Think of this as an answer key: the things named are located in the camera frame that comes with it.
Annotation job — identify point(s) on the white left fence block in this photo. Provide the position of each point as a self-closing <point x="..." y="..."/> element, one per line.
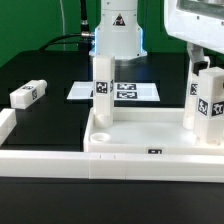
<point x="7" y="123"/>

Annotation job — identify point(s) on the white marker sheet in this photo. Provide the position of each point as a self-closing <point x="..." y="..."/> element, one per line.
<point x="122" y="91"/>

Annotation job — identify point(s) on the white front fence bar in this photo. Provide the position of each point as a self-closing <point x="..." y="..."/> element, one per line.
<point x="161" y="167"/>

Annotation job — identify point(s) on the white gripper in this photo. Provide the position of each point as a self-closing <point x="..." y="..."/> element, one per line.
<point x="198" y="22"/>

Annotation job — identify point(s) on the white desk top tray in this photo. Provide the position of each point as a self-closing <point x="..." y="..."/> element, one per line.
<point x="146" y="131"/>

